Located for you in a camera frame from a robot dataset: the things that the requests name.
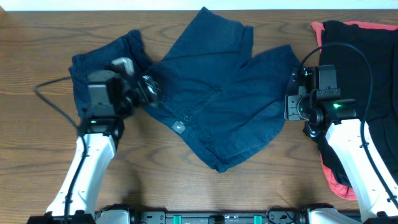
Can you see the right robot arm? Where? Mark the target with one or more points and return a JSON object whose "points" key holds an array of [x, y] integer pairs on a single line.
{"points": [[313, 96]]}

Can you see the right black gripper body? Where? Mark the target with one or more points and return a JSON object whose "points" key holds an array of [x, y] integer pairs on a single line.
{"points": [[296, 108]]}

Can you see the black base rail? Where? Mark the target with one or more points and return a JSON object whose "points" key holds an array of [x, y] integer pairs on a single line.
{"points": [[272, 216]]}

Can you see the dark blue garment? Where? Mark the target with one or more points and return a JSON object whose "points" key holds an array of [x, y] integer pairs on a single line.
{"points": [[129, 45]]}

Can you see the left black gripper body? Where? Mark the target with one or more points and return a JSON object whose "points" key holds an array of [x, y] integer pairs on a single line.
{"points": [[144, 92]]}

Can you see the black garment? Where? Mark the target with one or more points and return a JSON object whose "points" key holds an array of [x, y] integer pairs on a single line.
{"points": [[365, 57]]}

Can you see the dark blue denim shorts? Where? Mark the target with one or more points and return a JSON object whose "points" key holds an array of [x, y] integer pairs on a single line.
{"points": [[224, 102]]}

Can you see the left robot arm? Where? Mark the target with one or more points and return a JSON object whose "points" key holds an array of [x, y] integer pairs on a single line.
{"points": [[114, 95]]}

